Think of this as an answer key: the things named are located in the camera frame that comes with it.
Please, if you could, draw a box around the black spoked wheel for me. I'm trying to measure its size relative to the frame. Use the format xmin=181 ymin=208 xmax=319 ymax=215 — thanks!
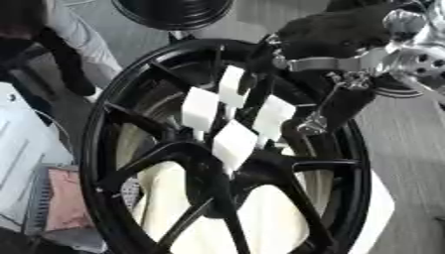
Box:
xmin=77 ymin=38 xmax=374 ymax=254

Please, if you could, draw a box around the white plastic case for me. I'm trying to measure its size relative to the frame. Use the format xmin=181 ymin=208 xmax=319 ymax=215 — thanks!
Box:
xmin=0 ymin=81 xmax=76 ymax=232

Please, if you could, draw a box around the person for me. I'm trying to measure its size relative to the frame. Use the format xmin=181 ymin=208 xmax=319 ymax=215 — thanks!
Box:
xmin=0 ymin=0 xmax=125 ymax=104

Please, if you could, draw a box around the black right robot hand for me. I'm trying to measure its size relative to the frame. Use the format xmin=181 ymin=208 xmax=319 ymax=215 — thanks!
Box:
xmin=239 ymin=0 xmax=430 ymax=137

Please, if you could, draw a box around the white wheel stand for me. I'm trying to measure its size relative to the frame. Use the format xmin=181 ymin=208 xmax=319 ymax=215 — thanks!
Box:
xmin=130 ymin=161 xmax=396 ymax=254

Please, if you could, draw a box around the black round wheel rim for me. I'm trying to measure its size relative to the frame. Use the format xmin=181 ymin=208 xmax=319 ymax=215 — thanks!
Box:
xmin=109 ymin=0 xmax=236 ymax=32

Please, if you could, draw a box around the white pin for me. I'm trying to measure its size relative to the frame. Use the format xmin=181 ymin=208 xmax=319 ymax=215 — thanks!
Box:
xmin=210 ymin=119 xmax=261 ymax=177
xmin=179 ymin=85 xmax=223 ymax=142
xmin=217 ymin=64 xmax=252 ymax=121
xmin=250 ymin=94 xmax=299 ymax=149

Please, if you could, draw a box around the pink cloth bundle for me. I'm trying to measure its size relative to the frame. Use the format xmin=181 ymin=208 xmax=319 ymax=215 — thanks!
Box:
xmin=43 ymin=167 xmax=97 ymax=233

